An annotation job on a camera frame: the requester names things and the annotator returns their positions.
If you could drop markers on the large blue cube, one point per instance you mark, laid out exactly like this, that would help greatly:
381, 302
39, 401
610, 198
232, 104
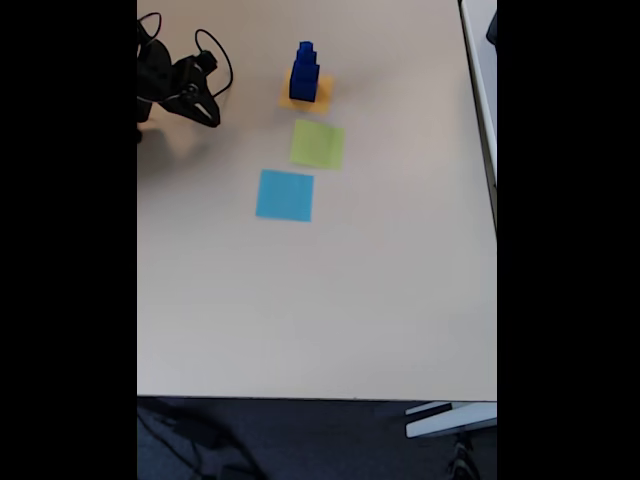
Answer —
303, 86

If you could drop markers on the medium blue cube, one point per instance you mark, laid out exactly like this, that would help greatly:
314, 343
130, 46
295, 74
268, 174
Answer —
306, 60

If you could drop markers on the small blue cube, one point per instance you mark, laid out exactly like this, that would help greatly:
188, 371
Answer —
306, 47

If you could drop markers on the orange paper square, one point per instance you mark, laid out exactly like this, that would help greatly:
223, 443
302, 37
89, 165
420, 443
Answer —
325, 97

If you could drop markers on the green paper square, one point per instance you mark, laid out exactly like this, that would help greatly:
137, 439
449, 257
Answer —
317, 145

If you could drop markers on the light blue paper square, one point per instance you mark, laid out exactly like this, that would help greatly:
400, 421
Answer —
284, 196

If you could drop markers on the white neighbouring table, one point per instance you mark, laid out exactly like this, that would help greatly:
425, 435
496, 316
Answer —
482, 90

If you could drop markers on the dark blue object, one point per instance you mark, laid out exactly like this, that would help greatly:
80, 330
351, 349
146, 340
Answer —
492, 27

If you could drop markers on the white table foot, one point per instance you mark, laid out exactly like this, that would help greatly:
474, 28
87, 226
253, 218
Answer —
450, 420

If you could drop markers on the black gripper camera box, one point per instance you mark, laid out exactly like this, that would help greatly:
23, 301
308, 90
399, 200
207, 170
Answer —
206, 61

